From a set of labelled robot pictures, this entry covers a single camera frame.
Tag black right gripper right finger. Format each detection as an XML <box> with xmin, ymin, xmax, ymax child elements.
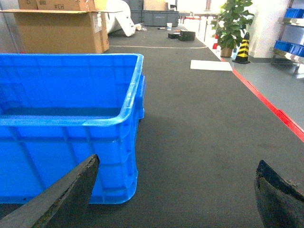
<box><xmin>255</xmin><ymin>160</ymin><xmax>304</xmax><ymax>228</ymax></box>

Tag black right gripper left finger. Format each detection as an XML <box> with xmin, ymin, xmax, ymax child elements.
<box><xmin>0</xmin><ymin>154</ymin><xmax>100</xmax><ymax>228</ymax></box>

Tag large blue plastic crate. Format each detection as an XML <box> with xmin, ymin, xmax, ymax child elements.
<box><xmin>0</xmin><ymin>53</ymin><xmax>146</xmax><ymax>204</ymax></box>

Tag steel shelf with blue bins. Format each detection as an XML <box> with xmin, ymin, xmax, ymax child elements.
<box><xmin>269</xmin><ymin>8</ymin><xmax>304</xmax><ymax>75</ymax></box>

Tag large open cardboard box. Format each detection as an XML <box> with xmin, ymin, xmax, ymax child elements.
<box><xmin>1</xmin><ymin>9</ymin><xmax>109</xmax><ymax>54</ymax></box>

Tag yellow black traffic cone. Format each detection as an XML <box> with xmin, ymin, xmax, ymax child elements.
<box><xmin>232</xmin><ymin>32</ymin><xmax>250</xmax><ymax>64</ymax></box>

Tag white flat board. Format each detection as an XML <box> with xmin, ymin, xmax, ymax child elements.
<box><xmin>190</xmin><ymin>60</ymin><xmax>233</xmax><ymax>71</ymax></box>

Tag potted green plant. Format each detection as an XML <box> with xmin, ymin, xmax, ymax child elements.
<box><xmin>211</xmin><ymin>0</ymin><xmax>254</xmax><ymax>57</ymax></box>

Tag black boxes on floor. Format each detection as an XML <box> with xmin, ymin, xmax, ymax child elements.
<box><xmin>168</xmin><ymin>29</ymin><xmax>196</xmax><ymax>42</ymax></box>

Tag white plastic roll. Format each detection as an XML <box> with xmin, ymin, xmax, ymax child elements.
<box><xmin>105</xmin><ymin>0</ymin><xmax>136</xmax><ymax>37</ymax></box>

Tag grey plastic crate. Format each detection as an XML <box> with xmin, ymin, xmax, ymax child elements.
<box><xmin>131</xmin><ymin>10</ymin><xmax>179</xmax><ymax>27</ymax></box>

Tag white paper cup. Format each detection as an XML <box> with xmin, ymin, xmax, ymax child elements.
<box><xmin>166</xmin><ymin>23</ymin><xmax>172</xmax><ymax>31</ymax></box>

